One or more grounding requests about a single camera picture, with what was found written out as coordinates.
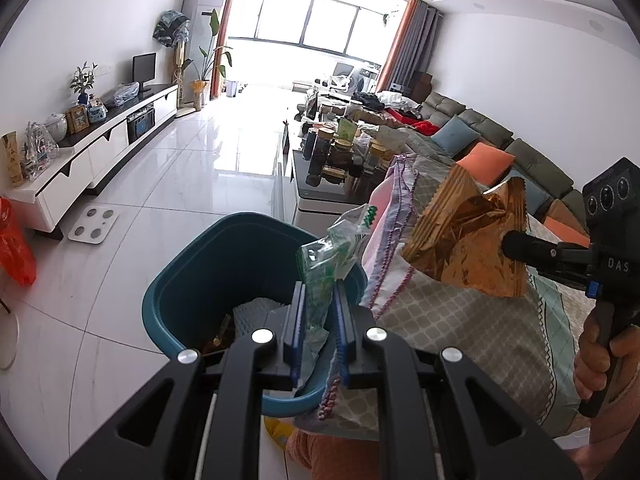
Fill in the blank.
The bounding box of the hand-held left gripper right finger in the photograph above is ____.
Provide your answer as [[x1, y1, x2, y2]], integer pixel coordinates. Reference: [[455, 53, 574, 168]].
[[332, 282, 584, 480]]

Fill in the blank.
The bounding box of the clear bagged ornament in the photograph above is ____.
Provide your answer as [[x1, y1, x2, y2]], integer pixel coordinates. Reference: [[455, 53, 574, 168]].
[[22, 120, 60, 182]]

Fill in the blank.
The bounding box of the grey-blue cushion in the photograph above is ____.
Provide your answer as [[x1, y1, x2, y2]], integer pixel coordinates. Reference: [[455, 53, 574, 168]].
[[429, 115, 479, 157], [500, 174, 549, 217]]

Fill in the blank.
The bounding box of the orange grey curtain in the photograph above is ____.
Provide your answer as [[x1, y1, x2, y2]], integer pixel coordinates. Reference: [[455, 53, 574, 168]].
[[209, 0, 245, 101], [374, 0, 445, 94]]

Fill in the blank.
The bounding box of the tall plant in yellow pot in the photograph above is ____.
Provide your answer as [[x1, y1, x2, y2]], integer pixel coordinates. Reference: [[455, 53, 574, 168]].
[[180, 7, 234, 112]]

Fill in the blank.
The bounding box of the green clear plastic wrapper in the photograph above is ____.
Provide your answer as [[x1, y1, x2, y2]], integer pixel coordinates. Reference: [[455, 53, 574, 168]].
[[296, 203, 382, 397]]

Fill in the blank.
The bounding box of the green sofa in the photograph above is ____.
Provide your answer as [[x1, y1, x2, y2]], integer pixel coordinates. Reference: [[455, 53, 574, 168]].
[[399, 90, 592, 242]]

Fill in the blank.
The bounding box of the wooden picture frame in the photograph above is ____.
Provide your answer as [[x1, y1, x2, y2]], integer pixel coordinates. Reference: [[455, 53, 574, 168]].
[[65, 104, 91, 135]]

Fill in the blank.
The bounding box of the red-orange plastic bag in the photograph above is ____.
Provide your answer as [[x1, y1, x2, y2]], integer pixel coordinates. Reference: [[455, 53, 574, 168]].
[[0, 195, 37, 287]]

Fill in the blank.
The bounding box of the person's right hand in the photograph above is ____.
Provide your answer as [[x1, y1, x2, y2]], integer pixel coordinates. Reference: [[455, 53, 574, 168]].
[[573, 304, 640, 412]]

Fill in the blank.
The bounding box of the teal plastic bin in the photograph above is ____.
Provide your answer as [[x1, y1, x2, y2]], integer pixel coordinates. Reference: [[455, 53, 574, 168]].
[[141, 212, 369, 419]]

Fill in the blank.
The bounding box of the large window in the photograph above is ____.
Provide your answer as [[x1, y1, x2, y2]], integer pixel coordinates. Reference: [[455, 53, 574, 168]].
[[226, 0, 409, 62]]

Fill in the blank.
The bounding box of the brown wooden cabinet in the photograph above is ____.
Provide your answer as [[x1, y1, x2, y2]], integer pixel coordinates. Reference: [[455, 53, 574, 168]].
[[410, 70, 434, 102]]

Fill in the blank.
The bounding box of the patterned green beige tablecloth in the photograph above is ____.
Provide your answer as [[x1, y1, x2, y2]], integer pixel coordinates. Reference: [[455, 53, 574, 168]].
[[291, 152, 602, 442]]

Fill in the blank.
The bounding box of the fan with floral cover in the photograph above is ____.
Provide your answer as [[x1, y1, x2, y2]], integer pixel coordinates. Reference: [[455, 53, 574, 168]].
[[152, 8, 191, 82]]

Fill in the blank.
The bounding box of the white black TV cabinet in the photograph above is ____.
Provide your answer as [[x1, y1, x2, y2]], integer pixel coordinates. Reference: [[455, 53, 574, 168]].
[[4, 83, 180, 234]]

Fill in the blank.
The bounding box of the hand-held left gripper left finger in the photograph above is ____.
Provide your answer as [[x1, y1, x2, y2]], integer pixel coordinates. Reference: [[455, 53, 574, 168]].
[[56, 281, 307, 480]]

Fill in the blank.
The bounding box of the cluttered coffee table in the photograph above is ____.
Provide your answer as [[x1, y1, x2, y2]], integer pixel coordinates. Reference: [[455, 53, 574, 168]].
[[279, 109, 402, 222]]

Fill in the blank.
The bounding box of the tall yellow box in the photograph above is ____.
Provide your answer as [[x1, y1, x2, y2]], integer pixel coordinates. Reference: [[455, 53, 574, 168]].
[[0, 131, 25, 188]]

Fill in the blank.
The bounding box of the white bathroom scale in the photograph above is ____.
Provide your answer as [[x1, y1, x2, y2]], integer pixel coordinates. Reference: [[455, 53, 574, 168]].
[[67, 207, 121, 246]]

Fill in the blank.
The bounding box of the orange cushion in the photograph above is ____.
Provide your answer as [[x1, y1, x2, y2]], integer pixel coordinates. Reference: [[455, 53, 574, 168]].
[[542, 214, 589, 237], [454, 142, 517, 182]]

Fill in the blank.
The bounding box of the white ceramic jar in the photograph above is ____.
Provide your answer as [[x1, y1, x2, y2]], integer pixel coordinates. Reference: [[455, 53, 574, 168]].
[[44, 112, 69, 141]]

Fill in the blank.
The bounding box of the person's pink trouser leg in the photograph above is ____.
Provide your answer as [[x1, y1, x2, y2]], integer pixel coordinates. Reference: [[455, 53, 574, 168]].
[[284, 429, 382, 480]]

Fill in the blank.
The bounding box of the white office chair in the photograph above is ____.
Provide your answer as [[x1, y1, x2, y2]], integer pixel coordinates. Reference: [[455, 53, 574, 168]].
[[327, 59, 354, 93]]

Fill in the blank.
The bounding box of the black monitor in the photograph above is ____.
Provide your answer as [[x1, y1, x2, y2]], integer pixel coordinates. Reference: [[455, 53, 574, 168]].
[[131, 52, 157, 94]]

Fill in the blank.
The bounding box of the person's right forearm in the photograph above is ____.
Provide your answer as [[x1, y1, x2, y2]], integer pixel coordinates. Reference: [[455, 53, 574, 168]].
[[569, 394, 640, 480]]

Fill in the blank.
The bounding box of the plant in blue vase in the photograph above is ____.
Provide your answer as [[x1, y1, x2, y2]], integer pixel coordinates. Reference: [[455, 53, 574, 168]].
[[68, 61, 99, 107]]

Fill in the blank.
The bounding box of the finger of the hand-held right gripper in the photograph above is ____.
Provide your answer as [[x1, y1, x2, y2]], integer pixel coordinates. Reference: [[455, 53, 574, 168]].
[[501, 229, 592, 287]]

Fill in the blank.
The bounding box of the clear plastic bag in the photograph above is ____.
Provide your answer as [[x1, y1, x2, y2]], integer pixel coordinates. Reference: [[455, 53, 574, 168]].
[[107, 81, 140, 107]]

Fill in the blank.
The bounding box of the gold snack bag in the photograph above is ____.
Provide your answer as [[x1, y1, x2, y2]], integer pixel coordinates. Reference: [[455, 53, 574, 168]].
[[402, 163, 532, 300]]

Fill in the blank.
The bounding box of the white standing air conditioner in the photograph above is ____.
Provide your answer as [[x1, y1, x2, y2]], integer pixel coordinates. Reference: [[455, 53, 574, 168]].
[[180, 0, 230, 107]]

